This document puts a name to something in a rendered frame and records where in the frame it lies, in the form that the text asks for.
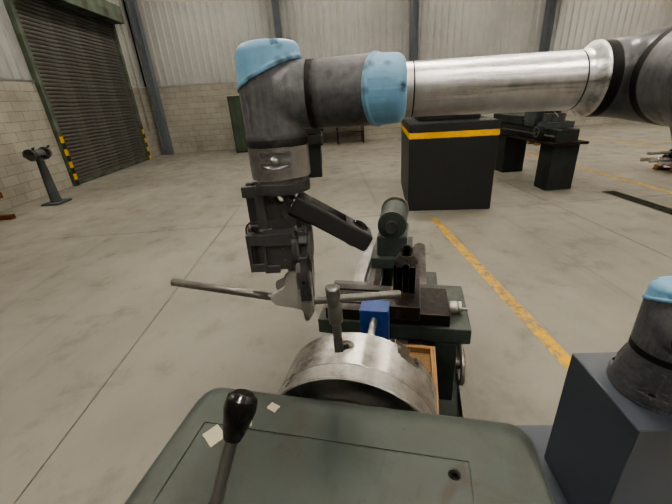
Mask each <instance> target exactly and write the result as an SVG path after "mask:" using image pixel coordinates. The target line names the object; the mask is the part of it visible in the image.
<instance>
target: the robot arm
mask: <svg viewBox="0 0 672 504"><path fill-rule="evenodd" d="M235 65H236V73H237V82H238V85H237V92H238V93H239V97H240V104H241V110H242V116H243V122H244V129H245V135H246V141H247V147H248V148H247V149H248V155H249V161H250V168H251V174H252V178H253V179H254V180H255V181H254V182H247V183H246V184H245V186H242V187H241V193H242V198H246V201H247V207H248V213H249V219H250V222H249V223H248V224H247V225H246V227H245V232H246V236H245V239H246V245H247V251H248V256H249V262H250V268H251V273H253V272H266V274H269V273H281V270H282V269H288V271H287V272H286V273H285V275H284V277H282V278H281V279H279V280H277V281H276V289H277V291H275V292H273V293H272V295H271V299H272V302H273V303H274V304H275V305H278V306H283V307H290V308H296V309H300V310H302V311H303V313H304V317H305V320H306V321H309V320H310V319H311V317H312V316H313V314H314V312H315V306H316V305H315V304H314V297H315V280H314V279H315V277H314V260H313V256H314V238H313V229H312V225H313V226H315V227H317V228H319V229H321V230H323V231H325V232H327V233H329V234H330V235H332V236H334V237H336V238H338V239H340V240H342V241H344V242H345V243H346V244H348V245H349V246H352V247H355V248H357V249H359V250H361V251H365V250H367V248H368V247H369V245H370V243H371V242H372V240H373V237H372V234H371V230H370V228H369V227H367V225H366V224H365V223H364V222H362V221H360V220H354V219H353V218H351V217H349V216H347V215H345V214H343V213H342V212H340V211H338V210H336V209H334V208H332V207H330V206H329V205H327V204H325V203H323V202H321V201H319V200H317V199H316V198H314V197H312V196H310V195H308V194H306V193H304V191H307V190H309V189H310V177H309V174H310V173H311V171H310V159H309V148H308V138H307V137H308V136H307V129H323V128H339V127H355V126H371V125H372V126H374V127H380V126H381V125H384V124H393V123H399V122H400V121H402V120H403V118H404V117H418V116H442V115H466V114H490V113H514V112H538V111H562V110H571V111H572V113H573V114H574V115H575V116H577V117H609V118H618V119H625V120H631V121H637V122H643V123H649V124H655V125H662V126H669V128H670V134H671V141H672V25H669V26H665V27H662V28H658V29H654V30H651V31H647V32H643V33H639V34H635V35H630V36H626V37H621V38H613V39H599V40H595V41H592V42H591V43H590V44H588V45H587V46H586V47H585V48H584V49H580V50H565V51H550V52H534V53H519V54H504V55H489V56H474V57H459V58H444V59H429V60H414V61H406V59H405V57H404V55H403V54H401V53H399V52H383V53H382V52H380V51H373V52H371V53H367V54H357V55H347V56H336V57H325V58H312V59H307V58H302V55H301V54H300V51H299V46H298V44H297V43H296V42H294V41H293V40H289V39H282V38H275V39H268V38H265V39H255V40H250V41H246V42H243V43H241V44H240V45H239V46H238V47H237V48H236V51H235ZM297 193H298V195H297V197H295V196H296V194H297ZM277 196H280V197H282V198H283V200H279V199H278V197H277ZM294 199H295V201H293V200H294ZM291 205H292V206H291ZM249 224H250V226H249ZM247 228H248V233H247ZM252 232H253V233H252ZM251 233H252V234H251ZM642 297H643V300H642V303H641V305H640V308H639V311H638V314H637V317H636V320H635V323H634V326H633V329H632V331H631V334H630V337H629V340H628V342H627V343H626V344H625V345H624V346H623V347H622V348H621V349H620V350H619V351H618V352H617V353H616V354H615V355H613V356H612V358H611V359H610V361H609V364H608V367H607V370H606V372H607V377H608V379H609V381H610V382H611V383H612V385H613V386H614V387H615V388H616V389H617V390H618V391H619V392H620V393H622V394H623V395H624V396H626V397H627V398H628V399H630V400H632V401H633V402H635V403H637V404H639V405H640V406H643V407H645V408H647V409H649V410H652V411H654V412H657V413H660V414H663V415H667V416H671V417H672V276H663V277H658V278H655V279H653V280H652V281H651V282H650V283H649V285H648V287H647V289H646V292H645V294H643V295H642Z"/></svg>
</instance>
